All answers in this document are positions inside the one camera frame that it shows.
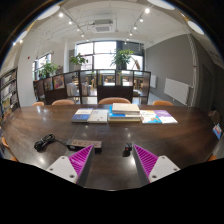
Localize ceiling air conditioner unit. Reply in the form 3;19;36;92
90;19;114;34

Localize pale grey book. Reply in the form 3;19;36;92
112;102;141;114

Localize small white wall panel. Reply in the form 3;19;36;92
149;74;158;90

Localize blue-grey book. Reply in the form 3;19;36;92
71;108;94;124

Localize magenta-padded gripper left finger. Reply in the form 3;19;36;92
46;143;95;187

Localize purple and white book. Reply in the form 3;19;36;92
153;109;179;125

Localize tall dark bookshelf unit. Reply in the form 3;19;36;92
0;66;20;118

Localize colourful picture book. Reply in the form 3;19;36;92
139;109;163;125

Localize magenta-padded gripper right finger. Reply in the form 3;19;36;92
132;143;181;187

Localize low dark divider shelf unit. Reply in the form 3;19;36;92
33;69;152;106

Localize coiled black power cable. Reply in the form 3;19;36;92
33;133;68;153

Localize black power strip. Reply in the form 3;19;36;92
65;138;103;155

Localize bright blue book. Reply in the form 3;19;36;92
108;106;142;119

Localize cream book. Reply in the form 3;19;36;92
107;116;142;123

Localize small black charger block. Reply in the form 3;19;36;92
123;142;134;157

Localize ceiling track spotlights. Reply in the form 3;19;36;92
58;8;151;38

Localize potted green plant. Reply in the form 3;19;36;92
39;62;60;79
110;49;134;70
69;53;89;71

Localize white wall radiator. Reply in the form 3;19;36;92
163;77;192;106

